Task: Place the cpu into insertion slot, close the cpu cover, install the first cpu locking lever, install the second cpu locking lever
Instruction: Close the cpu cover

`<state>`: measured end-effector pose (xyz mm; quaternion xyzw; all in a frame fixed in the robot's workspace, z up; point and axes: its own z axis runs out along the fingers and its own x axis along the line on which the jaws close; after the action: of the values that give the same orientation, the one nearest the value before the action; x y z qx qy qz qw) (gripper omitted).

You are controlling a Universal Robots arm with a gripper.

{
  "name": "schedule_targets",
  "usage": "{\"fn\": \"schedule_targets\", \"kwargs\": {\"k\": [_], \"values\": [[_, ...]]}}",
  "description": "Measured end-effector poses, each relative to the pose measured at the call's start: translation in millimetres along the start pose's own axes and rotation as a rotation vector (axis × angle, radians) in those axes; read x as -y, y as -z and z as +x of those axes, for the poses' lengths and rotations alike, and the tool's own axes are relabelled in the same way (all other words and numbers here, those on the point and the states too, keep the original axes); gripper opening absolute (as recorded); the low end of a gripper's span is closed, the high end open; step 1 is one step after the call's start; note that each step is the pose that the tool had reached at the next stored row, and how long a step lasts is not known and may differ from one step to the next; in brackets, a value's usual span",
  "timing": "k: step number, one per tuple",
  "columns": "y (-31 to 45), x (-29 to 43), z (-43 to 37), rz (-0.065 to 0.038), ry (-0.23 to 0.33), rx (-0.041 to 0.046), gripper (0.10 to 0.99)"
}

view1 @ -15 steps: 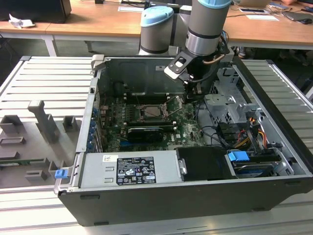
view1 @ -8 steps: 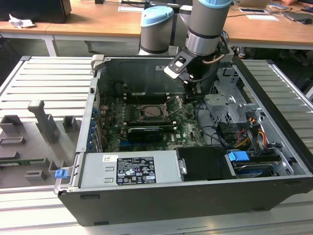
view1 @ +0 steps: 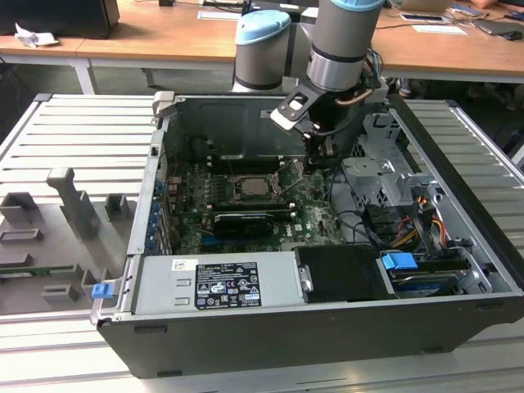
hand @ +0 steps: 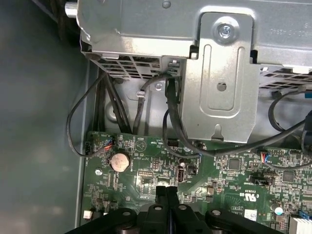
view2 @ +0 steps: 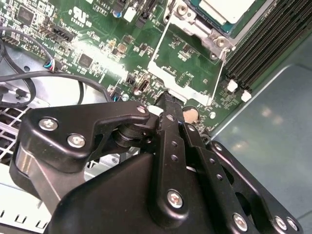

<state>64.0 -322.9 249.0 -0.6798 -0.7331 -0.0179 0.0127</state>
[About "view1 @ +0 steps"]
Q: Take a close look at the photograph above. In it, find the metal socket cover frame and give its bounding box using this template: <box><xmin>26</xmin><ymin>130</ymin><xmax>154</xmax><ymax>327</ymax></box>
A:
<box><xmin>270</xmin><ymin>159</ymin><xmax>307</xmax><ymax>197</ymax></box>

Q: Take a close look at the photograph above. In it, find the silver CPU green rim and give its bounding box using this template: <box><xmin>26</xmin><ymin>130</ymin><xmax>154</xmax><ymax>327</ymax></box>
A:
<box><xmin>239</xmin><ymin>178</ymin><xmax>269</xmax><ymax>197</ymax></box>

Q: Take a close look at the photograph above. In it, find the CPU socket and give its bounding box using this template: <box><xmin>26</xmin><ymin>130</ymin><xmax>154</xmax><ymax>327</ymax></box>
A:
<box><xmin>227</xmin><ymin>171</ymin><xmax>287</xmax><ymax>205</ymax></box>

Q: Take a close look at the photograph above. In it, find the silver perforated disk bay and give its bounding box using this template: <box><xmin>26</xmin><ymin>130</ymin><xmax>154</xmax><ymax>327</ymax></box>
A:
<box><xmin>340</xmin><ymin>113</ymin><xmax>443</xmax><ymax>216</ymax></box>

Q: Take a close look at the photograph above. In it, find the green motherboard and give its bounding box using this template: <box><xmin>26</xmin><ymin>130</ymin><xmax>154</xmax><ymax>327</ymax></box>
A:
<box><xmin>163</xmin><ymin>159</ymin><xmax>341</xmax><ymax>255</ymax></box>

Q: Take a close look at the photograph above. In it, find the flat tablet device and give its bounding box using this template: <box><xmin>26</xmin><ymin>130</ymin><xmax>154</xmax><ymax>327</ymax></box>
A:
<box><xmin>399</xmin><ymin>11</ymin><xmax>448</xmax><ymax>24</ymax></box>

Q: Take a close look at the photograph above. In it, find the white paper sheet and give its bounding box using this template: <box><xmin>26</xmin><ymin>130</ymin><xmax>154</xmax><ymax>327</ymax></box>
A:
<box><xmin>196</xmin><ymin>9</ymin><xmax>246</xmax><ymax>21</ymax></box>
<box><xmin>411</xmin><ymin>24</ymin><xmax>468</xmax><ymax>36</ymax></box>

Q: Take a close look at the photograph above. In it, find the grey laptop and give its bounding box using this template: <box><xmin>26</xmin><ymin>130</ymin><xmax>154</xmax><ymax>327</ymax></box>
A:
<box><xmin>386</xmin><ymin>0</ymin><xmax>454</xmax><ymax>13</ymax></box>

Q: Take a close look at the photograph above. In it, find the black graphics card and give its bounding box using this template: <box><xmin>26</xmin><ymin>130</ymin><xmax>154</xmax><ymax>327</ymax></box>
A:
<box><xmin>211</xmin><ymin>210</ymin><xmax>276</xmax><ymax>239</ymax></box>

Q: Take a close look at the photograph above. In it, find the blue disk carrier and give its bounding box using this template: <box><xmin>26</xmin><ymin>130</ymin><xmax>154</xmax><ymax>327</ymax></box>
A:
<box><xmin>379</xmin><ymin>252</ymin><xmax>418</xmax><ymax>272</ymax></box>

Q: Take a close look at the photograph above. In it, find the black plastic air shroud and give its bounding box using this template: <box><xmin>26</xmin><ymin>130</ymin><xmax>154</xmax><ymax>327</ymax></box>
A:
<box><xmin>294</xmin><ymin>244</ymin><xmax>396</xmax><ymax>305</ymax></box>

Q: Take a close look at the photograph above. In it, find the grey plastic case latch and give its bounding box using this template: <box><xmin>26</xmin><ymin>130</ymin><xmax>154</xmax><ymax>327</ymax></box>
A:
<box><xmin>151</xmin><ymin>90</ymin><xmax>178</xmax><ymax>120</ymax></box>

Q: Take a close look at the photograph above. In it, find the dark flat notebook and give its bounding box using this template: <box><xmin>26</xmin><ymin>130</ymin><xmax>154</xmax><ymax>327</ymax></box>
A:
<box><xmin>472</xmin><ymin>19</ymin><xmax>524</xmax><ymax>37</ymax></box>

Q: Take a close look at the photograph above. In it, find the silver hard disk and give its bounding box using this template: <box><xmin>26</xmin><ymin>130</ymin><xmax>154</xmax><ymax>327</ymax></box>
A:
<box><xmin>386</xmin><ymin>268</ymin><xmax>462</xmax><ymax>298</ymax></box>

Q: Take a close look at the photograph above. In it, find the black open PC case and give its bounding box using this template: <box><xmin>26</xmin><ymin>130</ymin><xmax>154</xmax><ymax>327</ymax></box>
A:
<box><xmin>96</xmin><ymin>92</ymin><xmax>524</xmax><ymax>380</ymax></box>

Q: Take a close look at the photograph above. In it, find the silver power supply unit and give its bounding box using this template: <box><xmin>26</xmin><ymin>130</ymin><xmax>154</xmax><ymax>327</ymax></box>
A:
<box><xmin>131</xmin><ymin>250</ymin><xmax>309</xmax><ymax>316</ymax></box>

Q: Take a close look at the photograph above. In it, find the grey parts rack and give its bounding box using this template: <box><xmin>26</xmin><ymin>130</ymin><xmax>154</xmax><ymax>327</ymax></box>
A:
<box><xmin>0</xmin><ymin>166</ymin><xmax>142</xmax><ymax>316</ymax></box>

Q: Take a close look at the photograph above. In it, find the black box-shaped device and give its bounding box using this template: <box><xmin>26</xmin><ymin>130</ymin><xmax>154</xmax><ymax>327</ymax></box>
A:
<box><xmin>0</xmin><ymin>0</ymin><xmax>121</xmax><ymax>41</ymax></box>

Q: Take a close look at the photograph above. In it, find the blue plastic case latch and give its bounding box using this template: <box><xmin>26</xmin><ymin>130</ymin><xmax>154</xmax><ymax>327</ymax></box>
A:
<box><xmin>91</xmin><ymin>282</ymin><xmax>114</xmax><ymax>300</ymax></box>

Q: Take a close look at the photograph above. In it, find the crumpled white paper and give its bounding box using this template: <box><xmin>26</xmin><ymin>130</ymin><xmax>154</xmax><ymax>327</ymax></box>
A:
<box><xmin>14</xmin><ymin>22</ymin><xmax>59</xmax><ymax>49</ymax></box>

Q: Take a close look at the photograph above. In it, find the green RAM stick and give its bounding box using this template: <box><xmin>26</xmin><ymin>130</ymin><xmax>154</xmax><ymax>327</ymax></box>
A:
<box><xmin>0</xmin><ymin>264</ymin><xmax>79</xmax><ymax>278</ymax></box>

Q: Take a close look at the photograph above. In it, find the black camera cable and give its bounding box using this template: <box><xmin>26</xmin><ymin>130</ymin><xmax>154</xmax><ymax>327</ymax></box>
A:
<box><xmin>314</xmin><ymin>121</ymin><xmax>349</xmax><ymax>137</ymax></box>

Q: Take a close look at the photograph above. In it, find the brown braided cable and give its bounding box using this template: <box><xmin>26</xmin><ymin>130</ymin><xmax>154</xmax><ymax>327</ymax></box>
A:
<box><xmin>334</xmin><ymin>88</ymin><xmax>374</xmax><ymax>108</ymax></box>

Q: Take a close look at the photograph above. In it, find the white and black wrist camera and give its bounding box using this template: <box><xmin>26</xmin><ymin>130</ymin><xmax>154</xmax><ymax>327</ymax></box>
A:
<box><xmin>269</xmin><ymin>84</ymin><xmax>327</xmax><ymax>133</ymax></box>

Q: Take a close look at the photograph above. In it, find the blue cable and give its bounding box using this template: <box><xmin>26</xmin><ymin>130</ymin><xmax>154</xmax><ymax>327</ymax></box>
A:
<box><xmin>366</xmin><ymin>47</ymin><xmax>384</xmax><ymax>81</ymax></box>

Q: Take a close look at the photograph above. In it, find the black wire loop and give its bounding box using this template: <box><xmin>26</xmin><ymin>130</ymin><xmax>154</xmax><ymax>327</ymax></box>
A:
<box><xmin>329</xmin><ymin>206</ymin><xmax>384</xmax><ymax>251</ymax></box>

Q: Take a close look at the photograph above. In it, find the wooden desk white frame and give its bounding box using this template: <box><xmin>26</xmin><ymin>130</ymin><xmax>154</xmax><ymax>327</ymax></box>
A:
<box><xmin>77</xmin><ymin>0</ymin><xmax>320</xmax><ymax>89</ymax></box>
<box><xmin>0</xmin><ymin>34</ymin><xmax>99</xmax><ymax>95</ymax></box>
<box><xmin>368</xmin><ymin>0</ymin><xmax>524</xmax><ymax>85</ymax></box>

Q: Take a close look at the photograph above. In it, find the yellow red wire bundle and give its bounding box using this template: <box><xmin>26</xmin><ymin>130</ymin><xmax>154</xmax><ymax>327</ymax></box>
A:
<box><xmin>391</xmin><ymin>195</ymin><xmax>448</xmax><ymax>251</ymax></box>

